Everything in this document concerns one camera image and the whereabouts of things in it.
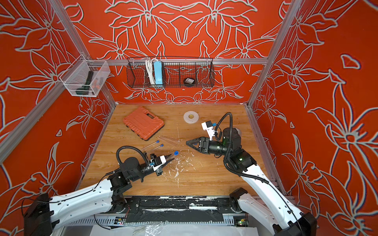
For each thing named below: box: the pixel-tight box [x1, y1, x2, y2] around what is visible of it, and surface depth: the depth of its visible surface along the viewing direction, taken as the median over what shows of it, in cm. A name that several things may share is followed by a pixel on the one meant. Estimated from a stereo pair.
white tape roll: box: [183, 110, 200, 124], surface depth 113 cm
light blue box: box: [153, 60, 163, 85], surface depth 92 cm
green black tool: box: [75, 70, 94, 96], surface depth 83 cm
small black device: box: [184, 77, 195, 85], surface depth 97 cm
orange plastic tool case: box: [123, 106, 165, 142], surface depth 103 cm
